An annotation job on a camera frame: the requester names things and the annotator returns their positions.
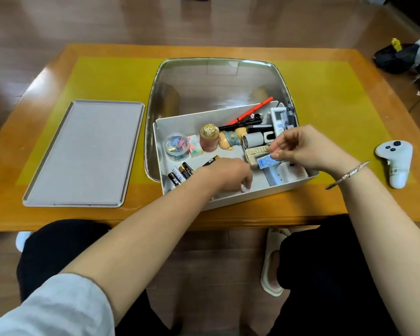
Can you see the person's left hand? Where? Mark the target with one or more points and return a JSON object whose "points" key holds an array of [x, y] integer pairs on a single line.
{"points": [[224, 176]]}

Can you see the person's right hand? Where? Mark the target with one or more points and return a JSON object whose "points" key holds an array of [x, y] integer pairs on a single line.
{"points": [[311, 148]]}

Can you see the person's right thumb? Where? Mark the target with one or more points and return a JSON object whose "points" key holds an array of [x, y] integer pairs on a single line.
{"points": [[289, 156]]}

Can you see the person's left fingers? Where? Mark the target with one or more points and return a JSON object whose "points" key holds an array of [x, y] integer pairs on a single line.
{"points": [[245, 178]]}

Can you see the small white object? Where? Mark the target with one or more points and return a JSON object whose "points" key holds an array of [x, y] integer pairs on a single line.
{"points": [[245, 187]]}

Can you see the blue dotted card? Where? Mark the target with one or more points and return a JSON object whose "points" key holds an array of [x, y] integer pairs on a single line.
{"points": [[266, 161]]}

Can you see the person's right forearm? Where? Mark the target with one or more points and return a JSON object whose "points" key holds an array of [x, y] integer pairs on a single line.
{"points": [[388, 241]]}

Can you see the person's left forearm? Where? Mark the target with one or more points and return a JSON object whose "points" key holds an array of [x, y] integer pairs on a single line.
{"points": [[136, 241]]}

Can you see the beige ridged case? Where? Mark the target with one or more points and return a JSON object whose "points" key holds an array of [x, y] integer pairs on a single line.
{"points": [[256, 152]]}

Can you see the white digital thermometer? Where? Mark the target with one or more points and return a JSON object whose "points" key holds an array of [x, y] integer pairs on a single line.
{"points": [[278, 120]]}

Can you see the grey tape roll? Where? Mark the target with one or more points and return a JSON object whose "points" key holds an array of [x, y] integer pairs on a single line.
{"points": [[253, 139]]}

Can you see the small doll figurine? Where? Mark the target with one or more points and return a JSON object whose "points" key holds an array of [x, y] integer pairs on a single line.
{"points": [[231, 138]]}

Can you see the pink bottle with gold cap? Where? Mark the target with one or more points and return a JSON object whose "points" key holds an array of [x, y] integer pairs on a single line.
{"points": [[209, 138]]}

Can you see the black pen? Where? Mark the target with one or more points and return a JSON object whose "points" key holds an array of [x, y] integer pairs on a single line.
{"points": [[241, 123]]}

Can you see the red pen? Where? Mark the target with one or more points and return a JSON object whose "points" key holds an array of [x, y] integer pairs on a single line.
{"points": [[252, 110]]}

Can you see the small colourful eraser pack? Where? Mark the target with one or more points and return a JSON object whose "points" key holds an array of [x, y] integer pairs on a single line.
{"points": [[195, 146]]}

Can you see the white slipper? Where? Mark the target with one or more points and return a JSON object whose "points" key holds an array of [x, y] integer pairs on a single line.
{"points": [[271, 241]]}

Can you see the yellow table mat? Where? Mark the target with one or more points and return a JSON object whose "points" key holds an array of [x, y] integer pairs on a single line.
{"points": [[318, 90]]}

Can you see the round clear box of clips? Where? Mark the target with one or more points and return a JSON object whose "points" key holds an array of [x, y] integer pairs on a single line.
{"points": [[176, 146]]}

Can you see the white storage box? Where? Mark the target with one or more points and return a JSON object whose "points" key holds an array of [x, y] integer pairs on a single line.
{"points": [[182, 124]]}

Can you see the wooden table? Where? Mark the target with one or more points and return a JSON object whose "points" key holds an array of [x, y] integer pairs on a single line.
{"points": [[371, 202]]}

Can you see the clear glossy plastic lid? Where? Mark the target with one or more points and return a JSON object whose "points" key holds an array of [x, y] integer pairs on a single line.
{"points": [[213, 82]]}

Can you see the white game controller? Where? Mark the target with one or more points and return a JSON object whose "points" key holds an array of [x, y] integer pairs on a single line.
{"points": [[396, 160]]}

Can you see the black trousers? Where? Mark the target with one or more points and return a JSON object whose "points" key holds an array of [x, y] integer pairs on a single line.
{"points": [[329, 276]]}

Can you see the black bag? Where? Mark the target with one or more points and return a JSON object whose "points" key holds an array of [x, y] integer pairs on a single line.
{"points": [[393, 58]]}

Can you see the yellow toy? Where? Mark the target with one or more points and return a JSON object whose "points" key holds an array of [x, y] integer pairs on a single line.
{"points": [[396, 44]]}

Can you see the grey rectangular tray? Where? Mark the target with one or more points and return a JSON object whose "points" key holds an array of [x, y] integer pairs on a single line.
{"points": [[85, 152]]}

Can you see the light grey sleeve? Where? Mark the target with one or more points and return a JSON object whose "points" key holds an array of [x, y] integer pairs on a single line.
{"points": [[56, 307]]}

